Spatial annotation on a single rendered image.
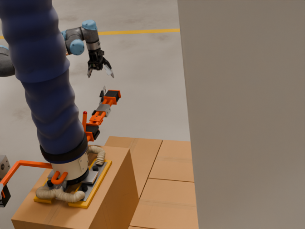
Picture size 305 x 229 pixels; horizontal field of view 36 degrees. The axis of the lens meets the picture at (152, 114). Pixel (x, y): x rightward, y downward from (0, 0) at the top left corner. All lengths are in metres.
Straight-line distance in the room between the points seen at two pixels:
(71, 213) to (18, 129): 2.57
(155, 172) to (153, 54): 2.78
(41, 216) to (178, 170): 1.04
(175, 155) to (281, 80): 2.71
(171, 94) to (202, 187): 4.27
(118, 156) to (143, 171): 0.52
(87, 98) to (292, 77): 4.57
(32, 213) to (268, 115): 1.98
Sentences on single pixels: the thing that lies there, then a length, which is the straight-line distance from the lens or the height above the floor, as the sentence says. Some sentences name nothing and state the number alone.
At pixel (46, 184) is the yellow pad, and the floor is 0.97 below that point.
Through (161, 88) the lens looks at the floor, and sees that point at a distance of 4.94.
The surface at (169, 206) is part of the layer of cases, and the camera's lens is 2.82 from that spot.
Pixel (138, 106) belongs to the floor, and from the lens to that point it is 4.70.
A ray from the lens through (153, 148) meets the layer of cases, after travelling 3.24.
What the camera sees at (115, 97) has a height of 1.08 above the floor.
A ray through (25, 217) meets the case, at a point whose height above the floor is 0.94.
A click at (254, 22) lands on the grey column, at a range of 0.44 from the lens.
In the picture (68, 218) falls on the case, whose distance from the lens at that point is 2.30.
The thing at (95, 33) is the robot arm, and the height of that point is 1.51.
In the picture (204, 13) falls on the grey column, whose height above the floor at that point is 2.35.
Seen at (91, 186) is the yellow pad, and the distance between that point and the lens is 2.39.
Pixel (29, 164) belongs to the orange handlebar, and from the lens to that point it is 2.46.
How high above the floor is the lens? 2.52
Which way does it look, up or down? 34 degrees down
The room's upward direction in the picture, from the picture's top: 8 degrees counter-clockwise
